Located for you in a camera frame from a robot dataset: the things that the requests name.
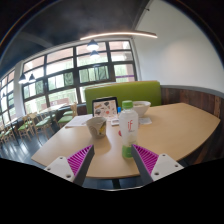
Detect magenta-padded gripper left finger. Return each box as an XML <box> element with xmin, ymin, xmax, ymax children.
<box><xmin>44</xmin><ymin>144</ymin><xmax>96</xmax><ymax>187</ymax></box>

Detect green upholstered bench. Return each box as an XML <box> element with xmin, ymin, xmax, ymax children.
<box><xmin>84</xmin><ymin>80</ymin><xmax>163</xmax><ymax>114</ymax></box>

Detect black-framed picture menu stand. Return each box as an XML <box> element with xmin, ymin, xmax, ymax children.
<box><xmin>91</xmin><ymin>96</ymin><xmax>119</xmax><ymax>121</ymax></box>

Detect small white receipt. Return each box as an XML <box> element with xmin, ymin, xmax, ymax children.
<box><xmin>138</xmin><ymin>116</ymin><xmax>153</xmax><ymax>126</ymax></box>

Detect group of wooden chairs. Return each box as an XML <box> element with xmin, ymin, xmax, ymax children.
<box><xmin>0</xmin><ymin>103</ymin><xmax>78</xmax><ymax>142</ymax></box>

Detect long curved ceiling light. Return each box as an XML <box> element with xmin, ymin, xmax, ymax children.
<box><xmin>79</xmin><ymin>30</ymin><xmax>158</xmax><ymax>42</ymax></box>

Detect group of pendant lamps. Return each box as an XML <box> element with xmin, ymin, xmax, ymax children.
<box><xmin>18</xmin><ymin>39</ymin><xmax>101</xmax><ymax>84</ymax></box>

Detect beige swirl-patterned cup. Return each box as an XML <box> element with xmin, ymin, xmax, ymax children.
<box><xmin>85</xmin><ymin>115</ymin><xmax>108</xmax><ymax>139</ymax></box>

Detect white paper sheet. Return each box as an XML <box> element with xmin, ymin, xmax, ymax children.
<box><xmin>65</xmin><ymin>114</ymin><xmax>94</xmax><ymax>128</ymax></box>

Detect wooden background table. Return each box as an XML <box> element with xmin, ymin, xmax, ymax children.
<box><xmin>39</xmin><ymin>103</ymin><xmax>68</xmax><ymax>116</ymax></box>

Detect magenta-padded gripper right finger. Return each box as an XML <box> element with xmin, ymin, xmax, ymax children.
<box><xmin>130</xmin><ymin>143</ymin><xmax>185</xmax><ymax>186</ymax></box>

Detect white ceramic bowl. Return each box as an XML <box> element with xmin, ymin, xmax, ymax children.
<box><xmin>132</xmin><ymin>100</ymin><xmax>152</xmax><ymax>118</ymax></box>

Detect clear green-capped drink bottle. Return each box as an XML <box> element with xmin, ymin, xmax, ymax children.
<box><xmin>118</xmin><ymin>100</ymin><xmax>140</xmax><ymax>159</ymax></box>

